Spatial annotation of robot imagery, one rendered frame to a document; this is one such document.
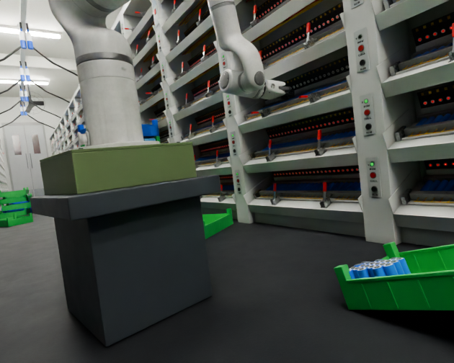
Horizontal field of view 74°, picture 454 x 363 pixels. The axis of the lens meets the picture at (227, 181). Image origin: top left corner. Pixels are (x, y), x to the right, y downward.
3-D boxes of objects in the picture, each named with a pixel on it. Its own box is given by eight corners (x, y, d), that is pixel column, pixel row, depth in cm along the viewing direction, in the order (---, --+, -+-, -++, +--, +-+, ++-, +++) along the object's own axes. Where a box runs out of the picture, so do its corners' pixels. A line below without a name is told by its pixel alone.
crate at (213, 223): (205, 240, 127) (202, 221, 126) (165, 240, 135) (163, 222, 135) (233, 223, 154) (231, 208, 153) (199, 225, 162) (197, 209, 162)
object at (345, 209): (367, 223, 99) (354, 186, 96) (251, 212, 149) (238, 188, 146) (394, 191, 109) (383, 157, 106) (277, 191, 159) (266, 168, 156)
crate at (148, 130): (101, 135, 126) (99, 117, 125) (79, 142, 139) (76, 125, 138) (159, 135, 149) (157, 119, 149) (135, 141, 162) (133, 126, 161)
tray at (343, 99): (355, 105, 97) (346, 76, 95) (241, 134, 147) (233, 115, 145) (384, 83, 107) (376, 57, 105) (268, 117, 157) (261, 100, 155)
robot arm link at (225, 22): (252, -9, 99) (272, 86, 107) (225, 10, 112) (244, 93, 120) (230, -7, 94) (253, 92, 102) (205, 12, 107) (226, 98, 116)
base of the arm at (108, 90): (76, 150, 57) (60, 49, 55) (68, 156, 73) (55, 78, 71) (171, 142, 67) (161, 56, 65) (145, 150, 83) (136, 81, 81)
